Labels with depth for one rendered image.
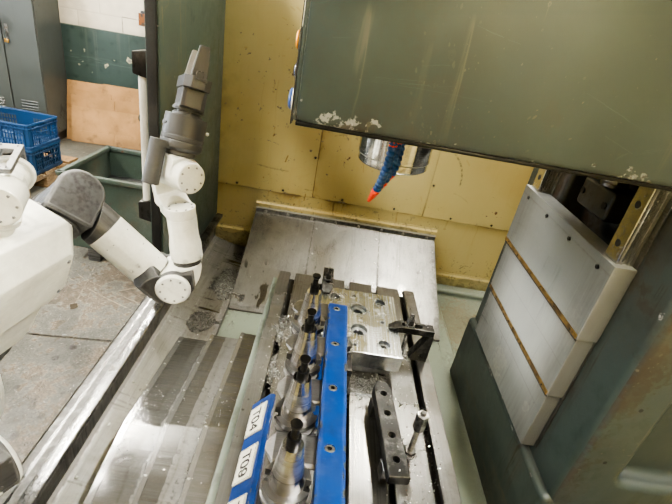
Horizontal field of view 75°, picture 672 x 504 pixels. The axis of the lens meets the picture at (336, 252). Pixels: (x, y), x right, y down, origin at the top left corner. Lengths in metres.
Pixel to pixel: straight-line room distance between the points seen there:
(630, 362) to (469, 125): 0.56
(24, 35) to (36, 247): 4.81
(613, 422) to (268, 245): 1.49
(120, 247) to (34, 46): 4.65
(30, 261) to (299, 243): 1.37
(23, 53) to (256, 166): 3.90
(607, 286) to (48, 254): 1.03
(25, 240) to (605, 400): 1.10
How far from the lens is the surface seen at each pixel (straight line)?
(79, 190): 1.05
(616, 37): 0.74
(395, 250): 2.13
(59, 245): 0.94
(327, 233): 2.12
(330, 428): 0.68
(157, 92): 1.41
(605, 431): 1.09
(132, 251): 1.07
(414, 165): 0.95
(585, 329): 1.05
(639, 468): 1.29
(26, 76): 5.73
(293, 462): 0.57
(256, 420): 1.05
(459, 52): 0.67
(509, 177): 2.21
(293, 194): 2.13
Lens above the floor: 1.74
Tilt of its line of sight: 28 degrees down
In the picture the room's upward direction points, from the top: 11 degrees clockwise
